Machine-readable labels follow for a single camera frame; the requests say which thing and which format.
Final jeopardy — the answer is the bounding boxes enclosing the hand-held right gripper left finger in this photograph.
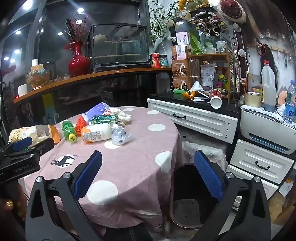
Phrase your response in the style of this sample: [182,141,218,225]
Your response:
[25,150,109,241]

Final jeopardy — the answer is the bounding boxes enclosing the sunflower bouquet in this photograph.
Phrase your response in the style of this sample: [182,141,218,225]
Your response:
[178,0,210,12]

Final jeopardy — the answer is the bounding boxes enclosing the wooden counter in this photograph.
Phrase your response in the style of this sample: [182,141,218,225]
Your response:
[13,67,173,103]

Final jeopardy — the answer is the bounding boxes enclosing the lace covered stool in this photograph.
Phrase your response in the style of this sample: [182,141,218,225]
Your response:
[181,139,228,167]

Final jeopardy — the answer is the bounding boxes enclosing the red ceramic vase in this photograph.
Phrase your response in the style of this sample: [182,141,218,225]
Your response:
[64,40,90,77]

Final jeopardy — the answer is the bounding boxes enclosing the yellow green bottle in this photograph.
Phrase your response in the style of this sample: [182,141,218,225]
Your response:
[218,74,228,90]

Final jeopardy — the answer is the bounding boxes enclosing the hanging black hair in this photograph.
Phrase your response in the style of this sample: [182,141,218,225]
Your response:
[261,44,278,75]

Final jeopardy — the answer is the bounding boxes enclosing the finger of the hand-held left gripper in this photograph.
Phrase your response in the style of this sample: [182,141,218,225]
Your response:
[28,138,55,160]
[0,137,33,158]

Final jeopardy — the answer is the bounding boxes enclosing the white paper cup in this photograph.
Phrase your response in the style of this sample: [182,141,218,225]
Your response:
[210,96,222,109]

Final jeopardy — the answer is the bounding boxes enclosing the crushed clear plastic bottle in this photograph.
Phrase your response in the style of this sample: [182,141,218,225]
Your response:
[111,124,133,146]

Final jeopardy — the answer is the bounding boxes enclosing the beige orange snack bag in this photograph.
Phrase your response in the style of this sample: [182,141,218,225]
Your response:
[9,125,61,146]

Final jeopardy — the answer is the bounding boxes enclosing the white label package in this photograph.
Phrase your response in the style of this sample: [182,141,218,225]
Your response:
[200,64,215,87]

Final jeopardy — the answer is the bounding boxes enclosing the brown coffee box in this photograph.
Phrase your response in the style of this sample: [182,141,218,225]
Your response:
[171,61,191,79]
[172,77,191,91]

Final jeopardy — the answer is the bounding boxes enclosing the green drink carton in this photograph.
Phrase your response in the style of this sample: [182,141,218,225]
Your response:
[90,115,119,127]

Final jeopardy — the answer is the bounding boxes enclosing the hanging brown hair bundle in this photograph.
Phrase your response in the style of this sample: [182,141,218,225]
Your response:
[238,0,278,47]

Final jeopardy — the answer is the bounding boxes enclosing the lion dance head ornament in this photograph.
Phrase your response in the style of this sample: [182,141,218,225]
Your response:
[192,11,227,36]

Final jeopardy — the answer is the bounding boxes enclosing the white card orange print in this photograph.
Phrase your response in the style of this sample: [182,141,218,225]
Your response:
[279,178,294,197]

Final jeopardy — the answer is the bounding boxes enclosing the dark brown waste bin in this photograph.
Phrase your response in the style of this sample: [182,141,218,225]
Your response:
[169,162,232,234]

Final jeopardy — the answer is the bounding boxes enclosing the pink picture card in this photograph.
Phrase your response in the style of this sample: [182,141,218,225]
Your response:
[176,31,190,45]

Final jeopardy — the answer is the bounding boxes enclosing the large clear bottle red cap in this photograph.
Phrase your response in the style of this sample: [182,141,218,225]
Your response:
[261,61,277,112]

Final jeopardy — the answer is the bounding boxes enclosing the white lotion bottle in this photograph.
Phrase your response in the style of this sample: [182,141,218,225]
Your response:
[80,123,112,144]

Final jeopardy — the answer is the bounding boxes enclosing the white plastic bag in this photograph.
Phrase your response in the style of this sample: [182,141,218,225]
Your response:
[103,107,130,119]

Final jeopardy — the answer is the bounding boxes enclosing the glass display case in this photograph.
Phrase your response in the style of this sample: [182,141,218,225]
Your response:
[87,22,152,70]

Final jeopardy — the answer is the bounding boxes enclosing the white printer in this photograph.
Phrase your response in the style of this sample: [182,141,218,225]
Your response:
[240,105,296,155]

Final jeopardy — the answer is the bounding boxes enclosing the red berry branches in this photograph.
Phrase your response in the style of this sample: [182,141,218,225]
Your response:
[67,13,93,43]

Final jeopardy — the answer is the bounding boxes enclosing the water bottle blue label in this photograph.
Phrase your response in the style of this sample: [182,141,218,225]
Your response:
[284,80,296,124]

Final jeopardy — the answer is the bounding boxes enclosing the red knit hat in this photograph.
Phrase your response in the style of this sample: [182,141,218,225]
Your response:
[218,0,247,24]

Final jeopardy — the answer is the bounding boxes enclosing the golden lotus bowl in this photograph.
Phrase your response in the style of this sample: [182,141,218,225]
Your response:
[25,69,51,90]

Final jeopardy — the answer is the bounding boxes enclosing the green bamboo plant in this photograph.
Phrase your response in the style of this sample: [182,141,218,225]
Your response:
[148,0,178,45]

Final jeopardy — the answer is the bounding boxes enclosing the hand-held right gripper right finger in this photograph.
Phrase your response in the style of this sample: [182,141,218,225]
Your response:
[192,150,271,241]

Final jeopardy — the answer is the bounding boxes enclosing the purple plastic packet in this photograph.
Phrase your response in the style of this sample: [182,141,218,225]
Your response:
[82,102,110,122]

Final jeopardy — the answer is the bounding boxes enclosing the pink polka dot tablecloth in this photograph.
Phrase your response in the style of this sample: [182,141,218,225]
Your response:
[23,106,185,232]

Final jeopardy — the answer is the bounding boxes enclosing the person's left hand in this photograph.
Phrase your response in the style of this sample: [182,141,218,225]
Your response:
[0,184,28,219]

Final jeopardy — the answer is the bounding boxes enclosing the bamboo shelf rack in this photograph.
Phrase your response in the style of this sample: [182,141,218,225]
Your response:
[187,44,236,105]

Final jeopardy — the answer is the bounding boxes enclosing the green plastic bottle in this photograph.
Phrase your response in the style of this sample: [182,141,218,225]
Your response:
[61,120,77,142]

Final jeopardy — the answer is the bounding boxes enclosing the white face mask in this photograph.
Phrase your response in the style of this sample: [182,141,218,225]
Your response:
[190,81,204,92]

